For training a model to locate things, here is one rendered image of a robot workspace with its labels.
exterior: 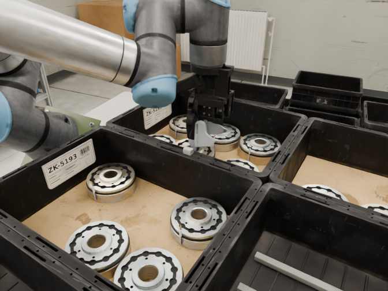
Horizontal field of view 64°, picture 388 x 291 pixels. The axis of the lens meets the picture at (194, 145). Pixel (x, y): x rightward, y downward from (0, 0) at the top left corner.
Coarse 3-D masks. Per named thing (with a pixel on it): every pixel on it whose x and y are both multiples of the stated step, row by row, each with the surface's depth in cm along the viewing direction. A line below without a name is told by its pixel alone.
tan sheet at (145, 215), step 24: (72, 192) 66; (144, 192) 66; (168, 192) 66; (48, 216) 60; (72, 216) 60; (96, 216) 60; (120, 216) 60; (144, 216) 60; (168, 216) 60; (144, 240) 55; (168, 240) 55; (192, 264) 50
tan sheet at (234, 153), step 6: (168, 126) 92; (156, 132) 89; (162, 132) 89; (168, 132) 89; (240, 138) 86; (234, 150) 80; (216, 156) 78; (222, 156) 78; (228, 156) 78; (234, 156) 78; (258, 168) 74
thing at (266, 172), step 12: (132, 108) 79; (264, 108) 79; (276, 108) 79; (300, 120) 73; (132, 132) 68; (168, 144) 64; (288, 144) 64; (204, 156) 60; (240, 168) 56; (264, 168) 56; (264, 180) 55
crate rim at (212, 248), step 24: (72, 144) 64; (144, 144) 64; (24, 168) 56; (216, 168) 57; (0, 216) 46; (240, 216) 46; (48, 240) 42; (216, 240) 42; (72, 264) 39; (120, 288) 36
